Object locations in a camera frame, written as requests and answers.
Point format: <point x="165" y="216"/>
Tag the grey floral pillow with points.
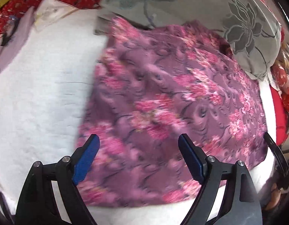
<point x="193" y="9"/>

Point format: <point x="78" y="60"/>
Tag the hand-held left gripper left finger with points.
<point x="85" y="161"/>

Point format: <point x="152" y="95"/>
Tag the person's right hand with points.
<point x="274" y="192"/>

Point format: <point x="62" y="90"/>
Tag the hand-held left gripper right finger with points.
<point x="191" y="159"/>

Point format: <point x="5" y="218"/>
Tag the plastic bag of toys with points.
<point x="285" y="82"/>

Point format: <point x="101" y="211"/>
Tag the plain red pillow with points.
<point x="279" y="112"/>

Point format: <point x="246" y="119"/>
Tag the white quilted bed cover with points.
<point x="41" y="86"/>

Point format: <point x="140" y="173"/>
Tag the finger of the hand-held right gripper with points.
<point x="277" y="154"/>

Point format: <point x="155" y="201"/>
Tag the white paper sheet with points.
<point x="17" y="35"/>

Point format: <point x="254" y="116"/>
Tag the purple floral shirt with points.
<point x="158" y="98"/>

